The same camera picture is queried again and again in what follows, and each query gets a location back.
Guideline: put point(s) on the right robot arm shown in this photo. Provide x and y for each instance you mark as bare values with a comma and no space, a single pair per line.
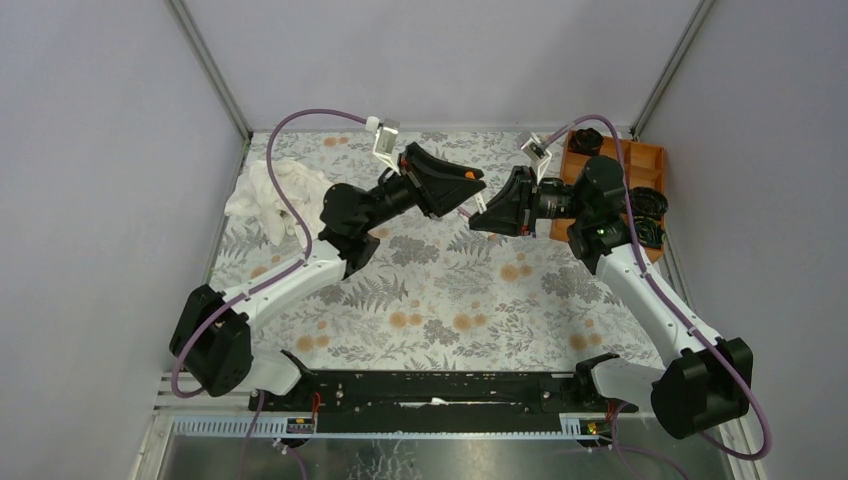
706,380

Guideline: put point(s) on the white pen orange tip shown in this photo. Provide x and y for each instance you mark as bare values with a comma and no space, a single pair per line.
480,202

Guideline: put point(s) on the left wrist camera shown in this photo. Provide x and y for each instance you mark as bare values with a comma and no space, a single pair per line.
385,135

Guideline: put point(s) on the orange compartment tray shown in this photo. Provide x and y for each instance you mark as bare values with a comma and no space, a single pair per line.
644,166

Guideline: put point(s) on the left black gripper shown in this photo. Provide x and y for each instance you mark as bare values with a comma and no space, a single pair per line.
435,184

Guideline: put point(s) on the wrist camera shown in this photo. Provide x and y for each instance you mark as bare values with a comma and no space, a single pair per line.
533,147
385,135

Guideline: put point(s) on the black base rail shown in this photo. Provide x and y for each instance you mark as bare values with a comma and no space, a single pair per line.
438,402

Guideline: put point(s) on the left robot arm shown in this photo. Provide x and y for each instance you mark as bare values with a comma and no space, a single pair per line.
213,339

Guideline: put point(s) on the floral table mat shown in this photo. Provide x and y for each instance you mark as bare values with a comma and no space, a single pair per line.
436,295

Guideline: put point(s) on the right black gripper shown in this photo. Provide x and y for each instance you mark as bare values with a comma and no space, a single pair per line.
505,214

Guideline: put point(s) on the white crumpled cloth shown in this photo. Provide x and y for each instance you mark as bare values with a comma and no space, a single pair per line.
289,203

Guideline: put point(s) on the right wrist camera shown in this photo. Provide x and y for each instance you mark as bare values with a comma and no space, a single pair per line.
533,147

